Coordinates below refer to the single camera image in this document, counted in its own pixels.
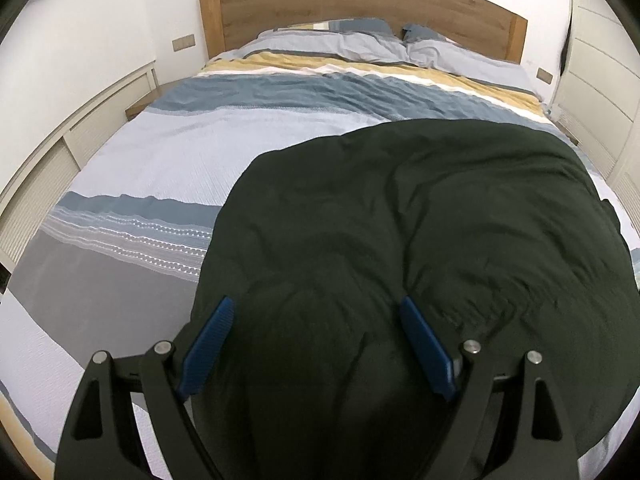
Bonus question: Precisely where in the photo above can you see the striped pillow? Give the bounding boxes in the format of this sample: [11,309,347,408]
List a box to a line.
[402,23,526,81]
[257,18,407,59]

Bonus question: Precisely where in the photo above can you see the white slatted wall cabinet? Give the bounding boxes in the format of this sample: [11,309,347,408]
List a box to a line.
[0,60,161,273]

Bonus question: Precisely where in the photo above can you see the wooden nightstand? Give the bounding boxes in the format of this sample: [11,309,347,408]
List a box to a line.
[125,80,193,121]

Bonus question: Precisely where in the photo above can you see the striped duvet bed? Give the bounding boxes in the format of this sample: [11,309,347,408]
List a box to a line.
[0,17,640,480]

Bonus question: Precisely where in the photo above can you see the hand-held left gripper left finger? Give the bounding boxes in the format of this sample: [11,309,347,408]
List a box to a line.
[54,296,237,480]

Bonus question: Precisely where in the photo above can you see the black puffer jacket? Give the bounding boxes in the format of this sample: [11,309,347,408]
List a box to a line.
[192,120,640,480]

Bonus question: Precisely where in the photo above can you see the white wardrobe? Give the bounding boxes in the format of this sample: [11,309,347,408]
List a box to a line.
[552,0,640,211]

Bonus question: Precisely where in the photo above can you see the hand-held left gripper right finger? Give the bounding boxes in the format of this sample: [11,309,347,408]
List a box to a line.
[399,295,583,480]

